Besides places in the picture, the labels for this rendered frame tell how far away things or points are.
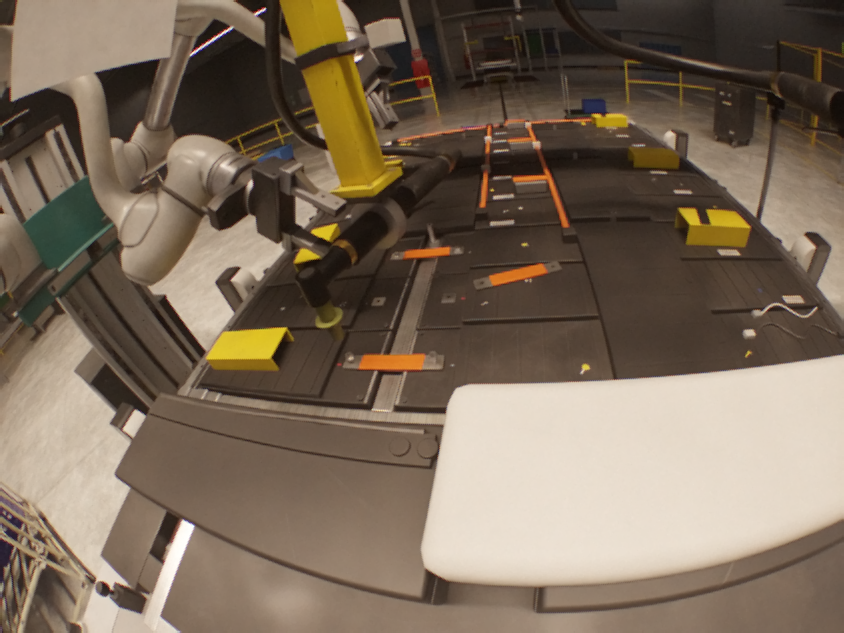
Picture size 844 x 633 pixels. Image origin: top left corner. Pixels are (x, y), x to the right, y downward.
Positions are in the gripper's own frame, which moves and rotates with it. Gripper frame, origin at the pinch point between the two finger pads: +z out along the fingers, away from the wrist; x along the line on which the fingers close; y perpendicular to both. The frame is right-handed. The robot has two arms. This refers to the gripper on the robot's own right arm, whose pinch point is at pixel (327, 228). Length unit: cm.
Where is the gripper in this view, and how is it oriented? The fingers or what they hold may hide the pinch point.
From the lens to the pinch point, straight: 52.3
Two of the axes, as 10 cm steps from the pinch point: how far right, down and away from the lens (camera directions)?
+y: 4.3, -6.6, 6.1
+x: -2.4, 5.7, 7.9
